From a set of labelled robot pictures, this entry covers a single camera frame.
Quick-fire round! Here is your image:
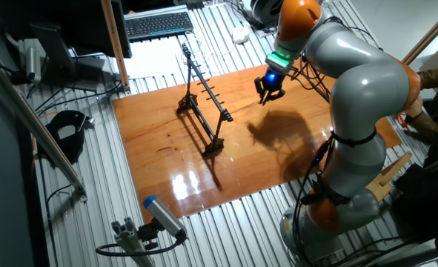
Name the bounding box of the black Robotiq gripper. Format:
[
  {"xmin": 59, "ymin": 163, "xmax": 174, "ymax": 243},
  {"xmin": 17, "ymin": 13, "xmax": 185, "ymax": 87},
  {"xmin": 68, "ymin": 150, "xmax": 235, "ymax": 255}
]
[{"xmin": 254, "ymin": 68, "xmax": 287, "ymax": 102}]

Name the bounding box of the brown sleeved forearm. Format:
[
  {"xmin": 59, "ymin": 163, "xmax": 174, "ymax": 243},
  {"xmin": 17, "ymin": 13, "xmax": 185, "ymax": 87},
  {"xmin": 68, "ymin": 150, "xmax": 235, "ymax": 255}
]
[{"xmin": 405, "ymin": 65, "xmax": 438, "ymax": 145}]

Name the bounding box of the black ornate pen rack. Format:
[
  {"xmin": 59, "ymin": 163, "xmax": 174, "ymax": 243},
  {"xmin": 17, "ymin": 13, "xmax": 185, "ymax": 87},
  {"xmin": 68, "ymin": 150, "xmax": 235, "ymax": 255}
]
[{"xmin": 176, "ymin": 43, "xmax": 234, "ymax": 157}]

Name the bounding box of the bare person hand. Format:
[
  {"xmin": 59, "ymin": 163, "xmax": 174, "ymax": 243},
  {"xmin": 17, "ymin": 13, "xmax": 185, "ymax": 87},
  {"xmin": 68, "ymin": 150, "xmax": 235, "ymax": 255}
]
[{"xmin": 405, "ymin": 96, "xmax": 424, "ymax": 119}]

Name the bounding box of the white rounded plastic object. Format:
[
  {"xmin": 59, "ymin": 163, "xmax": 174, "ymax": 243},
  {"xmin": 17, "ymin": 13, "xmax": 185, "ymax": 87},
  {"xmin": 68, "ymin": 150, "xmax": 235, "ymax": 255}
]
[{"xmin": 232, "ymin": 26, "xmax": 250, "ymax": 45}]

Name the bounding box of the black round fan device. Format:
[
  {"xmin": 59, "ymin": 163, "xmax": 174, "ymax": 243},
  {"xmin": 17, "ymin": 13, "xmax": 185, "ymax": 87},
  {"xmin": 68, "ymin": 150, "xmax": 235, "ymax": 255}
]
[{"xmin": 240, "ymin": 0, "xmax": 283, "ymax": 29}]

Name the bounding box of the glossy brown wooden board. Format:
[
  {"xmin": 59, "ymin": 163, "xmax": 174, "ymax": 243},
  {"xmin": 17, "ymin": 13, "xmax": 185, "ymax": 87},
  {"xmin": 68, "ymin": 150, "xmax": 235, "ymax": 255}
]
[{"xmin": 111, "ymin": 63, "xmax": 403, "ymax": 223}]

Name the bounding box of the white paper sheet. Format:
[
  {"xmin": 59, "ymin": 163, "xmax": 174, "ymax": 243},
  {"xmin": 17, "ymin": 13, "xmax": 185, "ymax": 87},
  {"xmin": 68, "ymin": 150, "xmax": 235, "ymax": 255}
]
[{"xmin": 124, "ymin": 36, "xmax": 190, "ymax": 79}]

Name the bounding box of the black computer keyboard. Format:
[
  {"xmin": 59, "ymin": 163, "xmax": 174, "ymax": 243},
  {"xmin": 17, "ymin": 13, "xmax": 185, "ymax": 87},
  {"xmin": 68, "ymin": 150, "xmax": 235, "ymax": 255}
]
[{"xmin": 124, "ymin": 11, "xmax": 195, "ymax": 42}]

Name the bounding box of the orange green toy shovel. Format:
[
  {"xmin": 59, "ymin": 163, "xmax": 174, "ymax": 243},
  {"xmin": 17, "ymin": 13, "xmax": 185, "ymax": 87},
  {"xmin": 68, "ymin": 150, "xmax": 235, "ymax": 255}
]
[{"xmin": 395, "ymin": 111, "xmax": 408, "ymax": 129}]

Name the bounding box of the pale wooden block stand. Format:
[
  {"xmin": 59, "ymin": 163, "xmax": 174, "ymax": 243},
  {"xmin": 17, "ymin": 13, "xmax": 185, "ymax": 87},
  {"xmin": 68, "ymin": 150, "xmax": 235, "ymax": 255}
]
[{"xmin": 366, "ymin": 151, "xmax": 414, "ymax": 203}]

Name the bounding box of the black computer monitor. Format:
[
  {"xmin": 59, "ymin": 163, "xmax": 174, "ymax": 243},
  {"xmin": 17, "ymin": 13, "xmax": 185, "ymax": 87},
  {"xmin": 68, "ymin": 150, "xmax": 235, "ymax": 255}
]
[{"xmin": 18, "ymin": 0, "xmax": 133, "ymax": 92}]

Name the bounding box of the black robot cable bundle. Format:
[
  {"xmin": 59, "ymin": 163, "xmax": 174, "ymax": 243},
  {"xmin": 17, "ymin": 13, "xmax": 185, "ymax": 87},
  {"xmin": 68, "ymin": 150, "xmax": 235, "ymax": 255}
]
[{"xmin": 291, "ymin": 14, "xmax": 385, "ymax": 266}]

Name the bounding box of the thin white cable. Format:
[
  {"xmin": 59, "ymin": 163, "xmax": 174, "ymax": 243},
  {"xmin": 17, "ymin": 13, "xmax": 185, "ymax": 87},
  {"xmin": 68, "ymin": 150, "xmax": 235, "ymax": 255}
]
[{"xmin": 176, "ymin": 31, "xmax": 238, "ymax": 75}]

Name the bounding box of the light wooden frame beam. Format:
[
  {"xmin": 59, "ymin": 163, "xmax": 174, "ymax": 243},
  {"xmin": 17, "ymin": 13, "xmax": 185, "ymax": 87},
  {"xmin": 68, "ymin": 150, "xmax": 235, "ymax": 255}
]
[
  {"xmin": 100, "ymin": 0, "xmax": 131, "ymax": 93},
  {"xmin": 399, "ymin": 2, "xmax": 438, "ymax": 68}
]

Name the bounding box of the silver camera with blue cap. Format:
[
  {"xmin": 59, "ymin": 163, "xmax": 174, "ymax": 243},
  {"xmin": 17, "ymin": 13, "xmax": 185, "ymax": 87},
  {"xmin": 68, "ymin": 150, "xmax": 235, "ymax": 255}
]
[{"xmin": 142, "ymin": 195, "xmax": 188, "ymax": 242}]

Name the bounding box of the black camera cable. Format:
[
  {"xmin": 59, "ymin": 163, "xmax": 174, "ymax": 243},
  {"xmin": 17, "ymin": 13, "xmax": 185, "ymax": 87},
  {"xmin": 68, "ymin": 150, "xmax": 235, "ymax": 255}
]
[{"xmin": 95, "ymin": 237, "xmax": 186, "ymax": 257}]

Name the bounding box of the aluminium profile post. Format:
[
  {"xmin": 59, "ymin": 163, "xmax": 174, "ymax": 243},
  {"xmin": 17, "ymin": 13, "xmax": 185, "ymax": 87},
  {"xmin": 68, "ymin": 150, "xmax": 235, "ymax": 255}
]
[{"xmin": 110, "ymin": 217, "xmax": 155, "ymax": 267}]

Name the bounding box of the grey metal rail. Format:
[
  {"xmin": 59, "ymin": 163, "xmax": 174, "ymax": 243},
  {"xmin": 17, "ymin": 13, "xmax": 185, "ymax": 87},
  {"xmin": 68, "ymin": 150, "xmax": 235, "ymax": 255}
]
[{"xmin": 0, "ymin": 51, "xmax": 89, "ymax": 203}]

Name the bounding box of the silver cylindrical camera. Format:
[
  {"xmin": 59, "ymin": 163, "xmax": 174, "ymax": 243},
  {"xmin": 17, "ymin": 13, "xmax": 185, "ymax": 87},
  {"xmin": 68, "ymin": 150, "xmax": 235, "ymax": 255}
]
[{"xmin": 24, "ymin": 46, "xmax": 42, "ymax": 83}]

